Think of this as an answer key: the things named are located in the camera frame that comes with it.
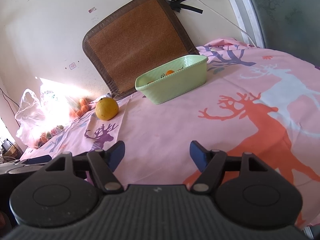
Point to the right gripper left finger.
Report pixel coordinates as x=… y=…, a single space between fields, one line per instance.
x=103 y=163

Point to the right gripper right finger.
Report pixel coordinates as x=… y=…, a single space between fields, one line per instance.
x=210 y=164

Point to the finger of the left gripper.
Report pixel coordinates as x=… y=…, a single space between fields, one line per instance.
x=37 y=160

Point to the clear plastic bag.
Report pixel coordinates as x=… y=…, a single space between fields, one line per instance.
x=42 y=116

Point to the large yellow grapefruit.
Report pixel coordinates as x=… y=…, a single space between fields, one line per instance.
x=106 y=109

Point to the clear bag of oranges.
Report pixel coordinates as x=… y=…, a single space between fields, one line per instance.
x=80 y=107

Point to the pink deer-print tablecloth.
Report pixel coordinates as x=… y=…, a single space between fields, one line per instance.
x=254 y=100

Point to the light green plastic basket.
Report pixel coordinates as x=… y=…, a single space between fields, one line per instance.
x=190 y=72

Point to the orange tangerine right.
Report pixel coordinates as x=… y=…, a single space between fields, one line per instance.
x=169 y=72

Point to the brown woven seat cushion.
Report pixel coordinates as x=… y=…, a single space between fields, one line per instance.
x=136 y=38

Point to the white wall socket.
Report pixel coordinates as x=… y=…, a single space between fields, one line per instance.
x=72 y=66

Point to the white door frame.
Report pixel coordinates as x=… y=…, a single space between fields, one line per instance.
x=247 y=20

